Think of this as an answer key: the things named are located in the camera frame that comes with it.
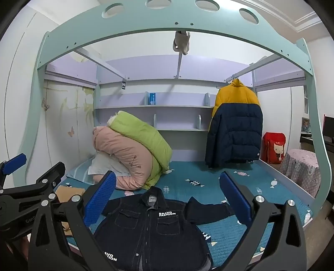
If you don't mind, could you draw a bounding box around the green quilt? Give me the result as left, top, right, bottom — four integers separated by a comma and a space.
108, 111, 173, 189

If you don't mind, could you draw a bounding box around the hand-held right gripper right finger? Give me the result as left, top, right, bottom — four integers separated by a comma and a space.
219, 171, 307, 271

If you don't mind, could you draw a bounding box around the brown cardboard sheet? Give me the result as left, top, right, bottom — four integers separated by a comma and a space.
55, 184, 88, 236

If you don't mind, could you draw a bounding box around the yellow and navy puffer jacket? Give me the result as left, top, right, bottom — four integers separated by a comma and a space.
205, 78, 263, 168

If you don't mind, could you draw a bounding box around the grey hanging object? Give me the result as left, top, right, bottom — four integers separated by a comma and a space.
172, 31, 190, 56

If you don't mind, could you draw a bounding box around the blue quilted bed mat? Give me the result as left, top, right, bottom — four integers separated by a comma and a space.
64, 160, 312, 271

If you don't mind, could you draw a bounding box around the white pillow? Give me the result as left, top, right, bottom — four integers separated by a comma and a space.
87, 151, 131, 183

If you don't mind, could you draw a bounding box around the striped light blue pillow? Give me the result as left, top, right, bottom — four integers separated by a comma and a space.
66, 166, 92, 183

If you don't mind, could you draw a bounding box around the white wardrobe with butterfly decals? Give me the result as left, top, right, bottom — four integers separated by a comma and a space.
0, 5, 98, 191

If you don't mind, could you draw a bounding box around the dark denim jacket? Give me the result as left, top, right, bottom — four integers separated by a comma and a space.
92, 186, 237, 271

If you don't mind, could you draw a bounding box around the teal bunk bed frame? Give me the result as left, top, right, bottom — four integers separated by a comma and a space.
13, 0, 330, 219

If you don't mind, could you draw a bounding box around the pink quilt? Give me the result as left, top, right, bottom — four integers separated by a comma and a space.
92, 126, 157, 191

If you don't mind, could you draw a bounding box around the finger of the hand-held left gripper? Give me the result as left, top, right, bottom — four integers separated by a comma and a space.
0, 162, 66, 209
0, 154, 27, 183

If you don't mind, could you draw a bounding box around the lilac wall shelf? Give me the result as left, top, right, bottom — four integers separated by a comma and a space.
94, 92, 217, 132

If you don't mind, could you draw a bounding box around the red plush toy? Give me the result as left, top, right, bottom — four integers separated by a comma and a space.
262, 132, 287, 164

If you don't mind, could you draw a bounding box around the black monitor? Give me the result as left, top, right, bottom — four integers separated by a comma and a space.
323, 115, 334, 144

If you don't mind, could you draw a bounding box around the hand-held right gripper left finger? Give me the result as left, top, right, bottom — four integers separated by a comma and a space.
28, 171, 123, 271

